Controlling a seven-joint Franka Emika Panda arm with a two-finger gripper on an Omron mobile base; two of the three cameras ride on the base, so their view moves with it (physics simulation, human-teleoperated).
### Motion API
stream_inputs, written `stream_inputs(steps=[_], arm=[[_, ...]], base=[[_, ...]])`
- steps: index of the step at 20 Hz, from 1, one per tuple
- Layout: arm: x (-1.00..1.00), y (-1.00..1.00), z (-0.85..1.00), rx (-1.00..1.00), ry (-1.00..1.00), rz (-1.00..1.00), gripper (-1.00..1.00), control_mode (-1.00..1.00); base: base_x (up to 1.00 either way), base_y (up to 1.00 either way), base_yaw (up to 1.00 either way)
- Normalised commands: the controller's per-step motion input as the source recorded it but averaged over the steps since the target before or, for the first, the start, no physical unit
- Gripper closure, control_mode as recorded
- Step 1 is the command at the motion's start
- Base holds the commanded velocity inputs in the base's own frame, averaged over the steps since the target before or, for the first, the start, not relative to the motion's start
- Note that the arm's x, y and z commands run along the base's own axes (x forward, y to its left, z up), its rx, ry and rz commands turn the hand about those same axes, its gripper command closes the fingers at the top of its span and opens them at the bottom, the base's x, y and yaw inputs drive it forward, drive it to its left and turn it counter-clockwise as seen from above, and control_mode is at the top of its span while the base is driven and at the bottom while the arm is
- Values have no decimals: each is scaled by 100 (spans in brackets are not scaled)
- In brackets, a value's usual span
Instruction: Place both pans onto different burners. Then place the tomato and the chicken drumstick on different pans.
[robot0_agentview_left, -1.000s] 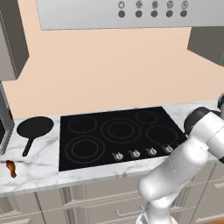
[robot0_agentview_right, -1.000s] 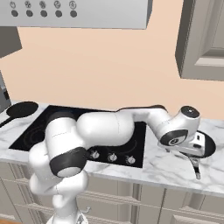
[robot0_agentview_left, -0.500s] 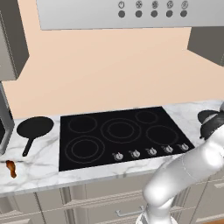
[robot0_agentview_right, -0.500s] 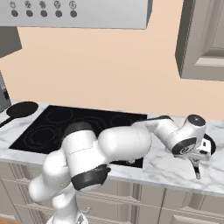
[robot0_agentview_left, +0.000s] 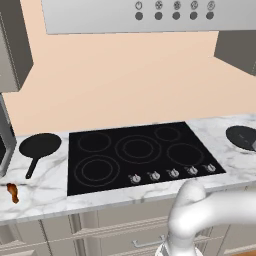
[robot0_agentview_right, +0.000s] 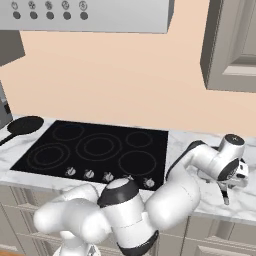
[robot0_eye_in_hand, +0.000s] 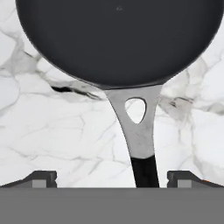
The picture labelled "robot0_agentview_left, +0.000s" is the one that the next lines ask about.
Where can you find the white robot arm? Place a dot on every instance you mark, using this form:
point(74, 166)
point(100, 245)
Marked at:
point(203, 213)

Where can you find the brown chicken drumstick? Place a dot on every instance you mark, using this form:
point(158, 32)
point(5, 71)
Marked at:
point(13, 192)

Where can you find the black hob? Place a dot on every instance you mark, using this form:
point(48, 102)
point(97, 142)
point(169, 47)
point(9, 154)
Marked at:
point(133, 156)

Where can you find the silver hob knob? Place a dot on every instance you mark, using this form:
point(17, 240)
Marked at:
point(210, 167)
point(154, 175)
point(135, 178)
point(173, 173)
point(192, 170)

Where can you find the black frying pan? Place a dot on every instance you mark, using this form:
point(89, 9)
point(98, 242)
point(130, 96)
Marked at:
point(40, 145)

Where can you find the beige drawer front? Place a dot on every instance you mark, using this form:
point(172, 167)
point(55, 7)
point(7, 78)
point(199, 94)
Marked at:
point(123, 238)

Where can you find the grey range hood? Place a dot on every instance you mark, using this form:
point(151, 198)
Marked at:
point(100, 15)

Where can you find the grey microwave oven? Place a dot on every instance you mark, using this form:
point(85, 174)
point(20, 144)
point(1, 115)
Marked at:
point(5, 146)

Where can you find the beige cupboard door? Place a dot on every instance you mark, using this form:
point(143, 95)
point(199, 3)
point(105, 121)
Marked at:
point(238, 238)
point(33, 240)

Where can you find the grey wall cupboard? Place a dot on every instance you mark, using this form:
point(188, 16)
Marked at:
point(13, 46)
point(237, 50)

